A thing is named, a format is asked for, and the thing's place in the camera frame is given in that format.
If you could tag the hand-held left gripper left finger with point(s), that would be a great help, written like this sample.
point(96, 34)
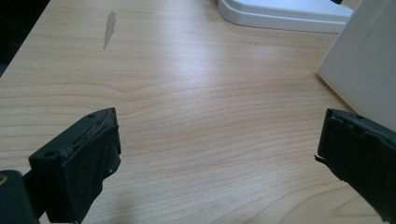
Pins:
point(77, 161)

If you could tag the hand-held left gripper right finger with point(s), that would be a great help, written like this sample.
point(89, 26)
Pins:
point(361, 152)

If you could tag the white box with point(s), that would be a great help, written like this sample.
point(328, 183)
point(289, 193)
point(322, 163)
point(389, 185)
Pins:
point(364, 62)

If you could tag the white flat base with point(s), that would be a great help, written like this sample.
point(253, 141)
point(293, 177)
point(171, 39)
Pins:
point(280, 15)

